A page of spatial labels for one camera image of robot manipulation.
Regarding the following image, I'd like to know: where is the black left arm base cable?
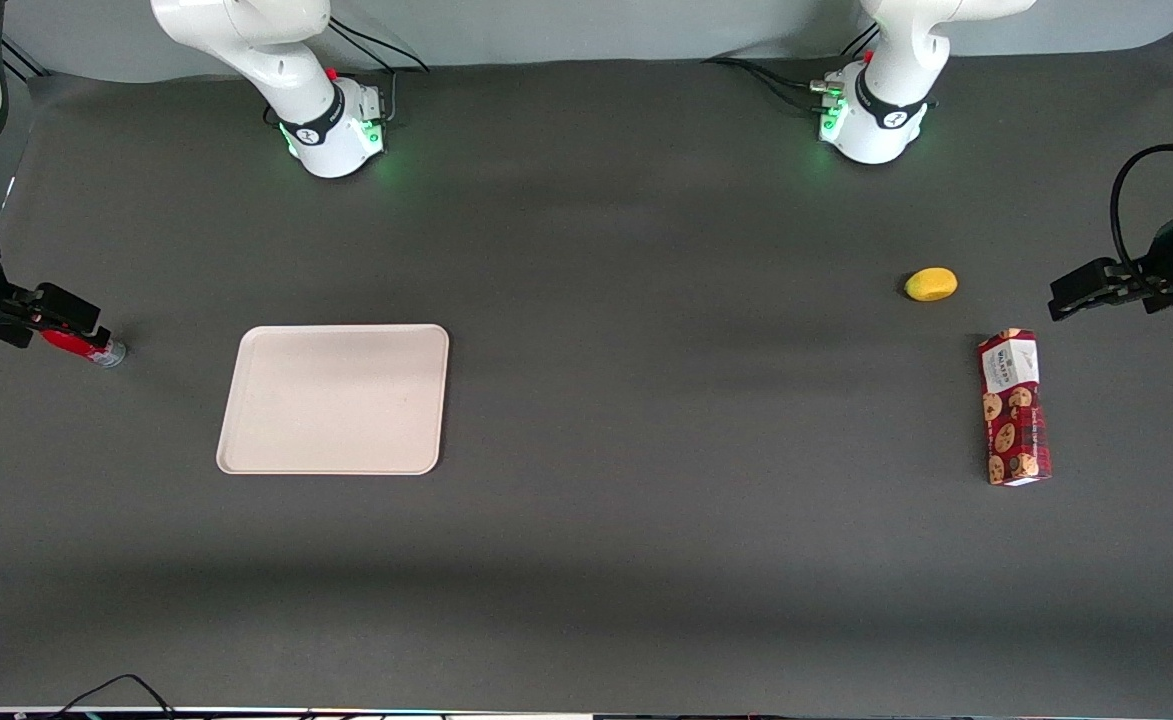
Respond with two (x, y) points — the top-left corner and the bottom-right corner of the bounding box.
(702, 20), (882, 113)

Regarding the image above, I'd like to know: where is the red cookie box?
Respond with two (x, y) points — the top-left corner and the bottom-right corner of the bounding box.
(977, 328), (1054, 488)

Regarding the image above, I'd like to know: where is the beige plastic tray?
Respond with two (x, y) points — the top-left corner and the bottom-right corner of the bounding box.
(216, 323), (451, 477)

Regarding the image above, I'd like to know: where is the dark grey table mat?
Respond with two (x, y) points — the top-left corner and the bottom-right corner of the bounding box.
(0, 35), (1173, 713)

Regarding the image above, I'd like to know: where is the red coke bottle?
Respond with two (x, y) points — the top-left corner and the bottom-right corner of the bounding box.
(41, 328), (128, 369)

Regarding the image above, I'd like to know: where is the black looped wrist cable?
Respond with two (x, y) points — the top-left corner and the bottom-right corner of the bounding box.
(1109, 144), (1173, 293)

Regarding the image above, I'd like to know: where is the yellow lemon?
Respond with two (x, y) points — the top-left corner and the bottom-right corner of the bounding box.
(904, 267), (959, 303)

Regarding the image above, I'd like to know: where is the black thin table-edge cable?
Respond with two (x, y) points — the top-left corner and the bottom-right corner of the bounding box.
(46, 673), (179, 720)

